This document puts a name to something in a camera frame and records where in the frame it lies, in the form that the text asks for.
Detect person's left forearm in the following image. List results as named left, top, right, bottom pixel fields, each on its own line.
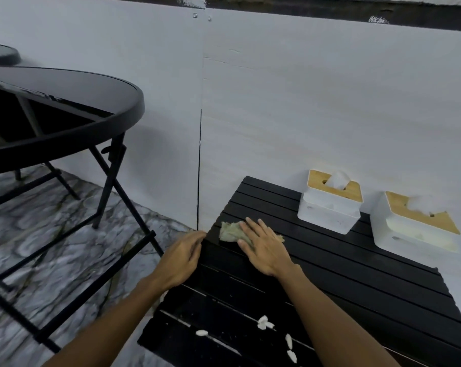
left=43, top=277, right=179, bottom=367

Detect round black glass-top table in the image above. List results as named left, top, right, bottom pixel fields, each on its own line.
left=0, top=66, right=165, bottom=354

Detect person's left hand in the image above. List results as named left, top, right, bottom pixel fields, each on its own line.
left=150, top=229, right=208, bottom=291

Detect black slatted table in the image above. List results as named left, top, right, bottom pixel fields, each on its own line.
left=137, top=175, right=461, bottom=367

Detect small round black table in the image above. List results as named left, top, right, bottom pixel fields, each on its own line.
left=0, top=42, right=21, bottom=67

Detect grey-green cleaning rag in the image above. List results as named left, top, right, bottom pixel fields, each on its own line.
left=219, top=220, right=285, bottom=249

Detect white tissue box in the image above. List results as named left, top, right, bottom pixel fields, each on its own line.
left=297, top=170, right=364, bottom=235
left=370, top=191, right=461, bottom=256

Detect white tissue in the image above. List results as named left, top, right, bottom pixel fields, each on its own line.
left=406, top=194, right=439, bottom=217
left=324, top=171, right=352, bottom=191

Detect person's right forearm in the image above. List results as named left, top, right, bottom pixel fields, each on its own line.
left=278, top=265, right=401, bottom=367

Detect person's right hand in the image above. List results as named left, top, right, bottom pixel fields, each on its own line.
left=238, top=217, right=303, bottom=280

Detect scattered white paper scraps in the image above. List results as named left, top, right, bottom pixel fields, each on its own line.
left=195, top=315, right=298, bottom=365

